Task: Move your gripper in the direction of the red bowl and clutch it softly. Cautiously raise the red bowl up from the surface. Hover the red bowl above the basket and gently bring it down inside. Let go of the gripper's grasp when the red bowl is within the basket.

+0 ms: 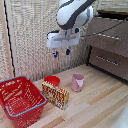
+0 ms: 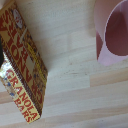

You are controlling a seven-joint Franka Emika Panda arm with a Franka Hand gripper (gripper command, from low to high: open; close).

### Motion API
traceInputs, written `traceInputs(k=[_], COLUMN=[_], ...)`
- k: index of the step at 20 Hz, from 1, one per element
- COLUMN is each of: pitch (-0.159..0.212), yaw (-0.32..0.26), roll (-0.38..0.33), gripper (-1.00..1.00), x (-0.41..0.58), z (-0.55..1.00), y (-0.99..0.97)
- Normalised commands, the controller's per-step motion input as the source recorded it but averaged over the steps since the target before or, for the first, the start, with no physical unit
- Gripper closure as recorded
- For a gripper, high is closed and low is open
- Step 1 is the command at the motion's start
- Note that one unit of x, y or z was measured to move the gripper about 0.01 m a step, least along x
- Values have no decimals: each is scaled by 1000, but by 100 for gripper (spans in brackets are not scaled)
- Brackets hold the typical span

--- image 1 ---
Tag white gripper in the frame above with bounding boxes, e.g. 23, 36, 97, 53
46, 30, 81, 59

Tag black cable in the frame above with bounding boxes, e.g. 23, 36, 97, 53
79, 17, 128, 38

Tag pink cup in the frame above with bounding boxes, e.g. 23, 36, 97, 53
70, 73, 85, 93

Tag red bowl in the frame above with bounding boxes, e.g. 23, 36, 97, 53
43, 75, 62, 88

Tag red plastic basket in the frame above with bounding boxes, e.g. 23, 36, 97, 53
0, 75, 49, 128

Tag brown drawer cabinet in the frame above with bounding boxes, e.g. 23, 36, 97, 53
84, 9, 128, 83

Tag metal drawer handle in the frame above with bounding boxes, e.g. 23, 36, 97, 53
94, 32, 121, 41
95, 54, 121, 67

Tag red yellow snack box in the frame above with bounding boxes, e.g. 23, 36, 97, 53
41, 81, 71, 111

